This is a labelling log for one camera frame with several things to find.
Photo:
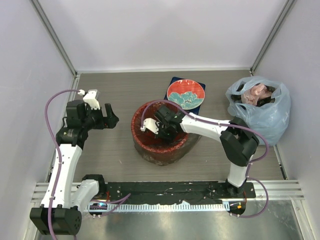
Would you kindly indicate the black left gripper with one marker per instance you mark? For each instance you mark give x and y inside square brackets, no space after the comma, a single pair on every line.
[109,121]

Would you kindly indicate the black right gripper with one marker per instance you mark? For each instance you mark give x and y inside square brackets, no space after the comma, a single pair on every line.
[170,138]

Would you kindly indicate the red mesh trash bin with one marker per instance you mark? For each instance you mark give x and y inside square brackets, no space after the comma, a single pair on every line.
[160,140]

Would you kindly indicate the black plastic trash bag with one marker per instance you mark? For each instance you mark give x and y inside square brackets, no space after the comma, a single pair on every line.
[162,150]

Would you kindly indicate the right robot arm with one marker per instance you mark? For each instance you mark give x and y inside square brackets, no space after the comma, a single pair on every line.
[237,140]

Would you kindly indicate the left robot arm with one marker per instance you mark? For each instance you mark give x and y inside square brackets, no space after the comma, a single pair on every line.
[61,210]

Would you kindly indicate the pink crumpled trash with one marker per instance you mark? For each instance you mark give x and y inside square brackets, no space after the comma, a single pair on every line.
[257,96]

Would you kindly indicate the blue plastic trash bag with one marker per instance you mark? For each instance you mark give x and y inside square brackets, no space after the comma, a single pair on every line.
[271,119]

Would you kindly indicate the blue place mat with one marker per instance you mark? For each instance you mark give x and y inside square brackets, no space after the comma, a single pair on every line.
[175,82]

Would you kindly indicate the red patterned plate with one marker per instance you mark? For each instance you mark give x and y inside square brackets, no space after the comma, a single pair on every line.
[186,94]

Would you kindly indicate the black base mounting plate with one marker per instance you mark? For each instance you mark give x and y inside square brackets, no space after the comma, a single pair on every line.
[174,192]

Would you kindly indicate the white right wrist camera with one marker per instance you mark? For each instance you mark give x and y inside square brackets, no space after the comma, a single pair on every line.
[150,125]

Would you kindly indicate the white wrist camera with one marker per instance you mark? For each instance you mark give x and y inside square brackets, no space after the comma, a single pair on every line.
[91,98]
[150,125]

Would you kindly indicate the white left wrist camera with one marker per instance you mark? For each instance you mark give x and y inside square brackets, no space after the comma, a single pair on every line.
[91,98]

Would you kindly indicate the white slotted cable duct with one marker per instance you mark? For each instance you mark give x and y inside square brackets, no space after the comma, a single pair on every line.
[145,208]

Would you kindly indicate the aluminium frame rail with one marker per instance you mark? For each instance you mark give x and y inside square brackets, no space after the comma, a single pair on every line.
[276,189]

